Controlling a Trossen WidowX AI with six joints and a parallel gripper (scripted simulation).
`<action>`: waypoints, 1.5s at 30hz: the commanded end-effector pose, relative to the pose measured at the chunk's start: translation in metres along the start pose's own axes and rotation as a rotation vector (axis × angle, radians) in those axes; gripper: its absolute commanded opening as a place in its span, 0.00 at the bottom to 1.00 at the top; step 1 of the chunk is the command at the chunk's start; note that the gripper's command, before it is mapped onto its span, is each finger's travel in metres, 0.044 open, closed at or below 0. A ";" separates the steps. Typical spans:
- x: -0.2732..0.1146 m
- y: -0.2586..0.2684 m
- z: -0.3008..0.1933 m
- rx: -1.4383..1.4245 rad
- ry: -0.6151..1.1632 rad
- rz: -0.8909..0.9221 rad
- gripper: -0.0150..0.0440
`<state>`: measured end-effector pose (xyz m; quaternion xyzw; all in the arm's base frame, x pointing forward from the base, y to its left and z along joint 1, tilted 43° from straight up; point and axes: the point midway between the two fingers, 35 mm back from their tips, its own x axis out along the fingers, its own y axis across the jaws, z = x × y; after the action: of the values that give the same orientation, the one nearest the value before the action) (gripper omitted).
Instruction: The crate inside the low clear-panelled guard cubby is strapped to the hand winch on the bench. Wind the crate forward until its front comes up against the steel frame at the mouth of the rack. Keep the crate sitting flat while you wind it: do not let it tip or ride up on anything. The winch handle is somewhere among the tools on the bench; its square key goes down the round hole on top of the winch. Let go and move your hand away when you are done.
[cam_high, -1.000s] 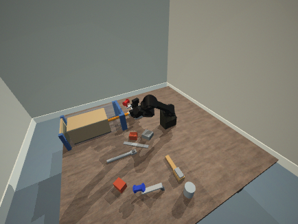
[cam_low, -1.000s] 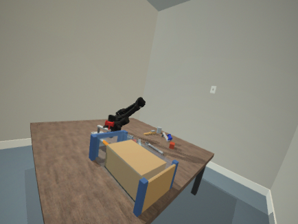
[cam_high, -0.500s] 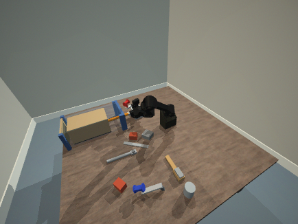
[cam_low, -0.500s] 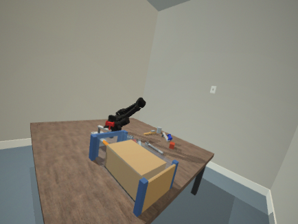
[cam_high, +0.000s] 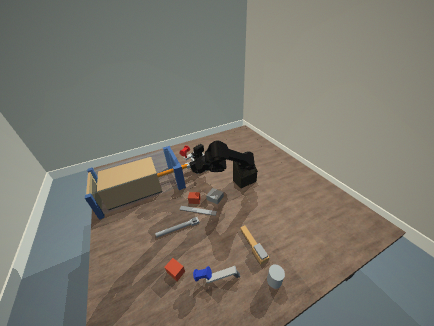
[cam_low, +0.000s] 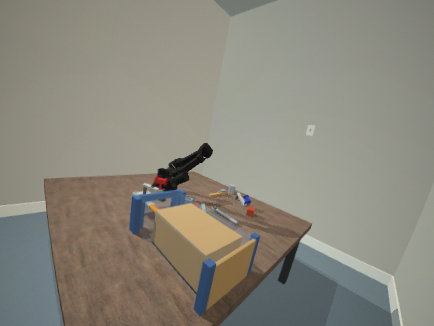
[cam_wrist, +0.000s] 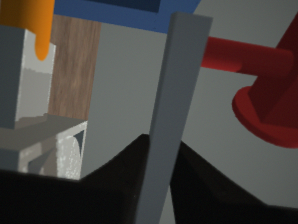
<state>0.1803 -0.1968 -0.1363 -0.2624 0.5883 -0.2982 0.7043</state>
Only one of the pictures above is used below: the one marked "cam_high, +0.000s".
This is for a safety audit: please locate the orange cube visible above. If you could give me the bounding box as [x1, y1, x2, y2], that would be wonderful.
[165, 258, 185, 281]
[188, 192, 201, 204]

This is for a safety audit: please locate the grey cylinder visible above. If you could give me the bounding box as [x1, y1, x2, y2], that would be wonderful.
[267, 264, 285, 289]

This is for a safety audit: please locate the clear-panelled rack with blue posts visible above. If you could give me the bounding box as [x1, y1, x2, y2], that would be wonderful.
[85, 147, 183, 220]

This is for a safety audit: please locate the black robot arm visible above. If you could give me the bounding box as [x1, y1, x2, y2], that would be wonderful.
[189, 141, 255, 174]

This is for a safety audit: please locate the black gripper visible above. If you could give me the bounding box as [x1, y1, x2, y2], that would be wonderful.
[191, 144, 206, 174]

